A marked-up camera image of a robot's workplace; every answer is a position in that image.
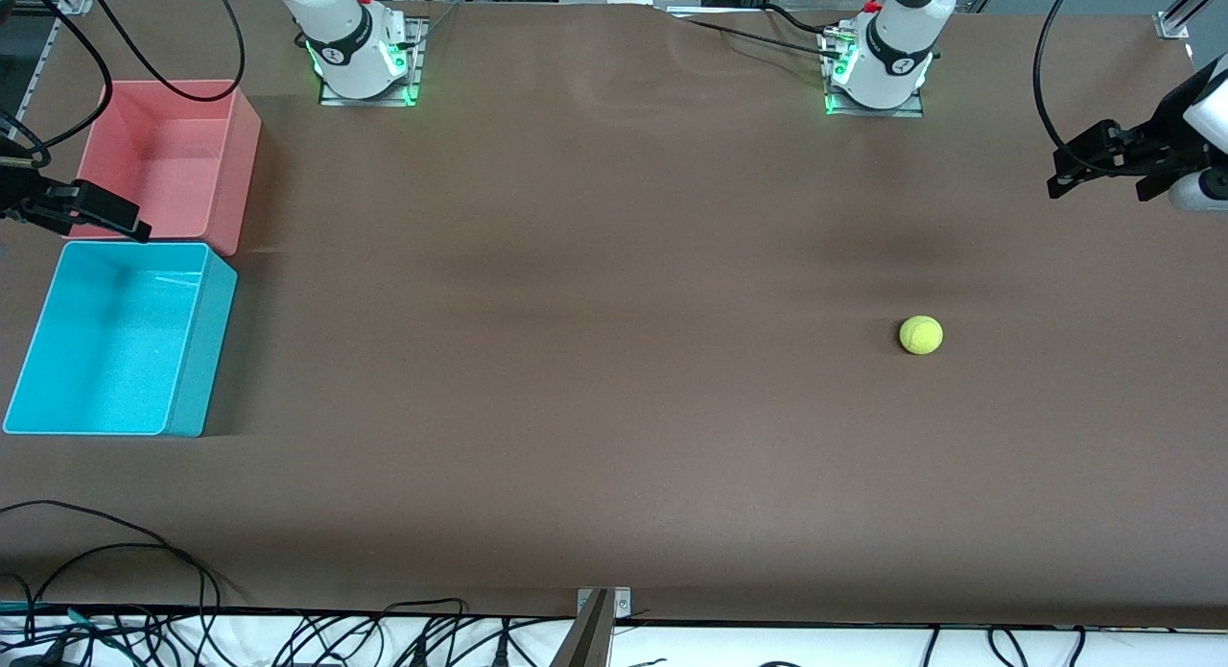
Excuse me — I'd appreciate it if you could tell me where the yellow-green tennis ball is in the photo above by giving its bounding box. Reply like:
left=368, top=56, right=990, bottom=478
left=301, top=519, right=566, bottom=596
left=899, top=315, right=944, bottom=356

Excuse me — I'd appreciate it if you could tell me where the pink plastic bin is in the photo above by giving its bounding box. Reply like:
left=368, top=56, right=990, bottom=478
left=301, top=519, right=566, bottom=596
left=62, top=79, right=263, bottom=257

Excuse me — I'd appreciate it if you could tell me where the blue plastic bin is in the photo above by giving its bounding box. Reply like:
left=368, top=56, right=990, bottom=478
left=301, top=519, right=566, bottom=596
left=2, top=241, right=239, bottom=439

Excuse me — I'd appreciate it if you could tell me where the perforated metal strip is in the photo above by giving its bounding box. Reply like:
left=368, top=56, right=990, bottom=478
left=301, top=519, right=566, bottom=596
left=19, top=19, right=60, bottom=131

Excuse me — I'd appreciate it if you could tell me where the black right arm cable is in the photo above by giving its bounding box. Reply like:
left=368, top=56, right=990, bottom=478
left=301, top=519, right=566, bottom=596
left=0, top=0, right=114, bottom=167
left=82, top=0, right=246, bottom=104

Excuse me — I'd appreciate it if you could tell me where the long black looping cable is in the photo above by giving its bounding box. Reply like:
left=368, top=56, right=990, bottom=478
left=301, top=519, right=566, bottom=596
left=19, top=542, right=224, bottom=615
left=0, top=499, right=210, bottom=615

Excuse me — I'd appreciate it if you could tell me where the black cable to arm base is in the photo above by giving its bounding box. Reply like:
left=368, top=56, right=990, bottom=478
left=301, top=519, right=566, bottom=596
left=672, top=14, right=845, bottom=61

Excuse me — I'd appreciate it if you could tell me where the teal cable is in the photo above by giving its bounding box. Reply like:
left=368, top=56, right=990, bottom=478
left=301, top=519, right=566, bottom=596
left=0, top=602, right=130, bottom=631

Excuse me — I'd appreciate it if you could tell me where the grey aluminium camera post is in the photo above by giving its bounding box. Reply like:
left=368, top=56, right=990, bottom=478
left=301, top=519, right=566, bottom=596
left=547, top=590, right=615, bottom=667

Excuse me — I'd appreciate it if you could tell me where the small metal bracket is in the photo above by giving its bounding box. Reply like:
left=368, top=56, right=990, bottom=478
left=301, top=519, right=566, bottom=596
left=578, top=587, right=632, bottom=620

